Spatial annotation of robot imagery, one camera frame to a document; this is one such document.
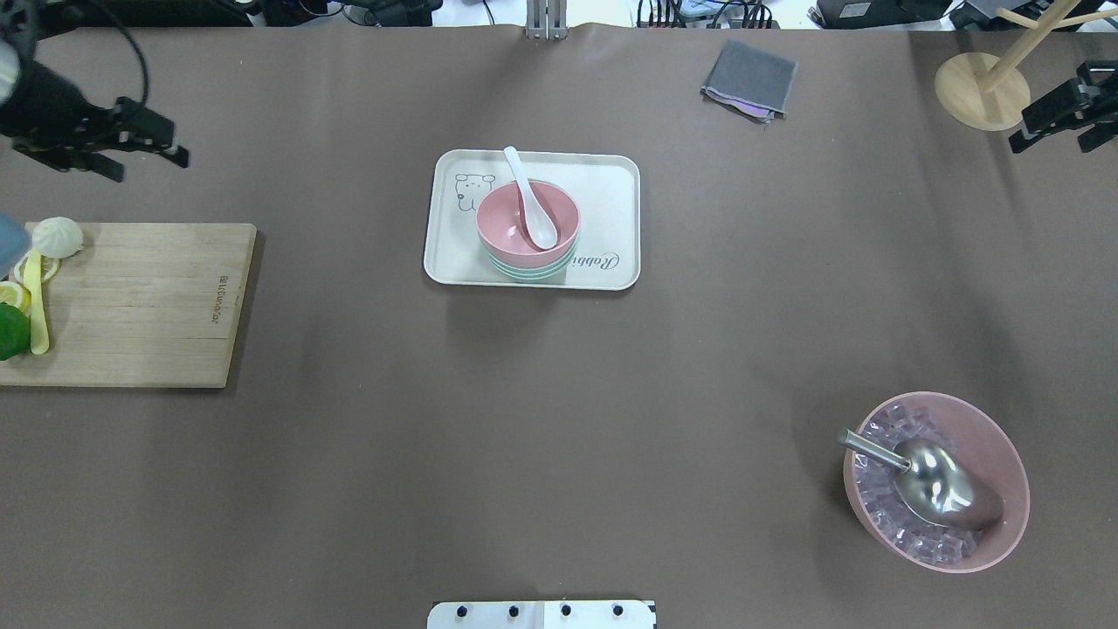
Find grey folded cloth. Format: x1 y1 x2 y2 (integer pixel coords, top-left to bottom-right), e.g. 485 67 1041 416
700 41 799 124

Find small pink bowl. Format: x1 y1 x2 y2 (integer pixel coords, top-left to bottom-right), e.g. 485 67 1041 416
476 180 582 251

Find metal ice scoop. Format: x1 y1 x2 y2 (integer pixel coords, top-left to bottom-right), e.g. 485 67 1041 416
836 429 1001 530

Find large pink ice bowl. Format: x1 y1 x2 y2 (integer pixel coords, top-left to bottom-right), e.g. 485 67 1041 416
842 391 1032 574

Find top green bowl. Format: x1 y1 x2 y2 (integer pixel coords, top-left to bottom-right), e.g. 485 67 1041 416
479 234 582 267

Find bamboo cutting board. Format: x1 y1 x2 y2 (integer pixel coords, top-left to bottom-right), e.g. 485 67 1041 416
1 223 257 389

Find half lemon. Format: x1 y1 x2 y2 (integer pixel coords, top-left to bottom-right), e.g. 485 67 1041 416
0 282 31 315

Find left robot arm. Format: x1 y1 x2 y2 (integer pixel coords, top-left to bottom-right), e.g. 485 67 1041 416
1 42 190 183

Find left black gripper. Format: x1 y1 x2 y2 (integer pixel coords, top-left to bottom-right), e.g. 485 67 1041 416
1 61 190 183

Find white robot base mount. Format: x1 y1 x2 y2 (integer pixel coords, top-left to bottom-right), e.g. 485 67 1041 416
426 598 659 628

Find aluminium frame post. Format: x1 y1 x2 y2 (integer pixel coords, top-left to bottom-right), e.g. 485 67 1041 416
525 0 569 41

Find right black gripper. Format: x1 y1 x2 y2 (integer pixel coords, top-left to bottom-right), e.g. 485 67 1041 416
1010 60 1117 154

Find green lime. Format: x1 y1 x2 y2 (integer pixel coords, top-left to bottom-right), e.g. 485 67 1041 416
0 303 31 362

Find lemon slice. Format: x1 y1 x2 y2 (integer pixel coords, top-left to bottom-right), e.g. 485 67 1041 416
10 252 61 284

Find cream rabbit serving tray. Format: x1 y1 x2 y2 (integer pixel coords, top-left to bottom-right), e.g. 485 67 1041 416
424 149 639 290

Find wooden mug tree stand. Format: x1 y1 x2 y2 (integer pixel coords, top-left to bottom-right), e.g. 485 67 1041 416
934 1 1117 132

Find white ceramic spoon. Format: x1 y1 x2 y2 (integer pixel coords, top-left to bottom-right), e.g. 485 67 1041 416
502 146 558 251

